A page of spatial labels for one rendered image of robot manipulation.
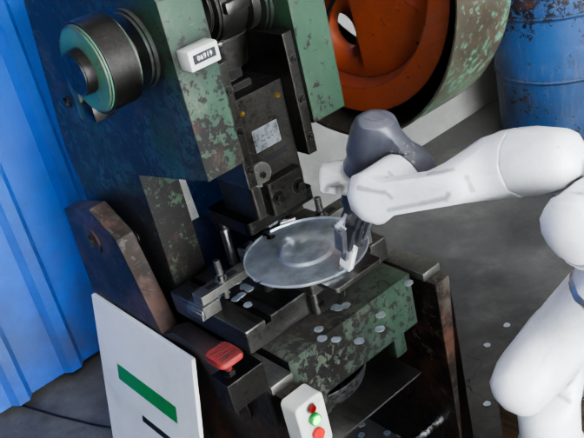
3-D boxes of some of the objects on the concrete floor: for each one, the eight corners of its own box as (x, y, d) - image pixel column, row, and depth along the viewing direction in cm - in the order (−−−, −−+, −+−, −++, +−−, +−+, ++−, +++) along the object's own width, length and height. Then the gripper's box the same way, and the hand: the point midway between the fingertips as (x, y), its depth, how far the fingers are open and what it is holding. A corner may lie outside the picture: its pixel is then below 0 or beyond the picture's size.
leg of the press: (361, 585, 210) (281, 278, 168) (328, 618, 205) (235, 309, 162) (157, 428, 277) (63, 179, 234) (128, 448, 271) (24, 198, 229)
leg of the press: (497, 454, 237) (457, 161, 195) (470, 479, 232) (423, 182, 189) (282, 339, 304) (216, 102, 261) (256, 356, 298) (186, 116, 255)
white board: (213, 562, 226) (191, 359, 204) (118, 474, 262) (91, 293, 241) (216, 560, 227) (195, 357, 205) (121, 472, 263) (95, 292, 241)
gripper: (353, 214, 165) (337, 292, 183) (398, 183, 172) (379, 262, 189) (325, 192, 169) (312, 271, 186) (370, 163, 176) (354, 242, 193)
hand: (348, 255), depth 185 cm, fingers closed
